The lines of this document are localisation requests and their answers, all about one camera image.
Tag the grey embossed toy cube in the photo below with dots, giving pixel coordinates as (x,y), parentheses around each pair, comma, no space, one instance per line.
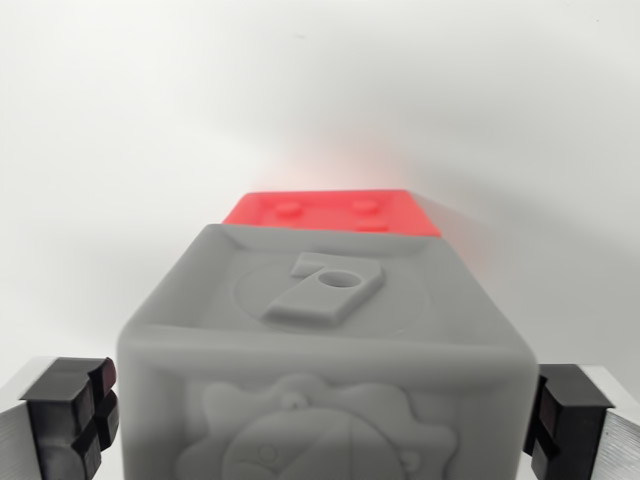
(320,360)

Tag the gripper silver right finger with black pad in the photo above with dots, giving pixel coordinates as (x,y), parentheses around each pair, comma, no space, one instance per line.
(580,425)

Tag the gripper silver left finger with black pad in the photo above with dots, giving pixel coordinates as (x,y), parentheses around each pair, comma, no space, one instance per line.
(50,420)

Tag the red toy cube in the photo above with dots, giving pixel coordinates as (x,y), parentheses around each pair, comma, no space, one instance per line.
(330,210)

